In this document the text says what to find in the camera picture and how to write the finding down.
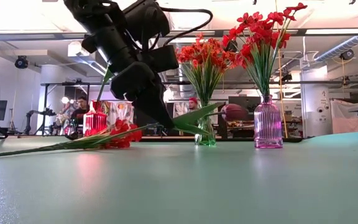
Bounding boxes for red ribbed glass vase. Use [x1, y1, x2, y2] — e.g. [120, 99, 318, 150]
[83, 100, 108, 138]

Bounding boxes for white ribbed duct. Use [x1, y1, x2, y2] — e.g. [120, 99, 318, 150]
[314, 35, 358, 62]

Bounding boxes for green glass vase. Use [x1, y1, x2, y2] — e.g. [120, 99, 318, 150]
[194, 101, 217, 147]

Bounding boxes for black camera cable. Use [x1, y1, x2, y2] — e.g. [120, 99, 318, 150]
[154, 7, 214, 47]

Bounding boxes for person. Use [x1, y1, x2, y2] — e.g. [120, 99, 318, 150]
[186, 96, 201, 114]
[70, 95, 90, 125]

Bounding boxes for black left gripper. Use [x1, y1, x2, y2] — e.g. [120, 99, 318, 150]
[81, 18, 180, 129]

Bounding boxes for black backdrop curtain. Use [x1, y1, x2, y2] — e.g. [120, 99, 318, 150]
[134, 107, 175, 137]

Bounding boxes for floral patterned curtain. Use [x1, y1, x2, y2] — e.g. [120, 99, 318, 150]
[104, 101, 135, 125]

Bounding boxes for black truss frame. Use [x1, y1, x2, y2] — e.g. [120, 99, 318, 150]
[40, 80, 358, 131]

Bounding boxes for yellow hanging cable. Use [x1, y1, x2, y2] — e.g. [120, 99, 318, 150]
[276, 46, 289, 138]

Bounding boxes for purple ribbed glass vase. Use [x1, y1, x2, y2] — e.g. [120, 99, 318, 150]
[253, 95, 284, 149]

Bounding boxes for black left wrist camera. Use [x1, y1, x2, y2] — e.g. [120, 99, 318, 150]
[122, 0, 171, 41]

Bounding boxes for black monitor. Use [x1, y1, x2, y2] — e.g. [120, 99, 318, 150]
[227, 95, 262, 123]

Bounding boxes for white cloth sheet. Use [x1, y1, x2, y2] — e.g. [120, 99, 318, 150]
[330, 98, 358, 133]

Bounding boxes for white ceiling box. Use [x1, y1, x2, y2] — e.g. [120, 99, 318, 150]
[67, 40, 85, 58]

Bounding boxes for white cylindrical cabinet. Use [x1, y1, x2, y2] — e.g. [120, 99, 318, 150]
[300, 65, 333, 138]

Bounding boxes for background white flower bouquet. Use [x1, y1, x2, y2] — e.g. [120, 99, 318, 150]
[56, 104, 71, 126]

